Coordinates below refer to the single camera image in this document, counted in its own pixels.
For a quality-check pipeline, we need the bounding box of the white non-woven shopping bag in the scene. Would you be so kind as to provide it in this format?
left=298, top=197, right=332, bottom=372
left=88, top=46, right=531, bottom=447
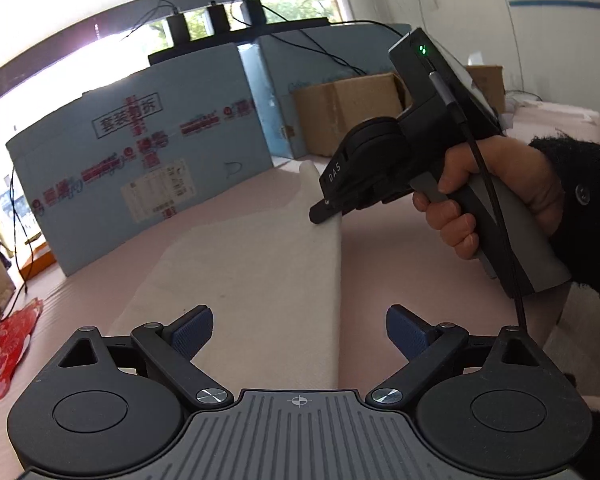
left=109, top=162, right=341, bottom=393

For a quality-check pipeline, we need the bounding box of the right forearm black sleeve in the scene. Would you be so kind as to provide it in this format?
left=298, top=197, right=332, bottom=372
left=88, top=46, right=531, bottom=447
left=531, top=136, right=600, bottom=295

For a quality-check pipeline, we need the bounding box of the person's right hand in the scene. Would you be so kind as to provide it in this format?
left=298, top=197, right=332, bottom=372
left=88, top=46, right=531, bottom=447
left=413, top=136, right=564, bottom=260

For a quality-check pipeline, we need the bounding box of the brown cardboard box on table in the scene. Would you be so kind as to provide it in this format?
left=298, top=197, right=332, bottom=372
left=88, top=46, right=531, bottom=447
left=291, top=73, right=412, bottom=157

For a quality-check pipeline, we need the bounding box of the black bar on cartons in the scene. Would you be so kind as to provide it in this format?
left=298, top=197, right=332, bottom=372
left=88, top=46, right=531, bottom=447
left=148, top=18, right=330, bottom=66

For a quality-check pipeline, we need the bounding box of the large light blue carton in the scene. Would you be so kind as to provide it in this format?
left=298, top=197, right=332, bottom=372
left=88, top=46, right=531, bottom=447
left=6, top=44, right=272, bottom=275

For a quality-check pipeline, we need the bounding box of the red patterned paper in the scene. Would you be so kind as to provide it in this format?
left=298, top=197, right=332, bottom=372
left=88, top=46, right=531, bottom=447
left=0, top=298, right=44, bottom=400

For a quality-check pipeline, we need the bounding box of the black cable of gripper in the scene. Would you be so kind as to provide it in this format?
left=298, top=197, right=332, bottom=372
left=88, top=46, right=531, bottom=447
left=428, top=71, right=529, bottom=334

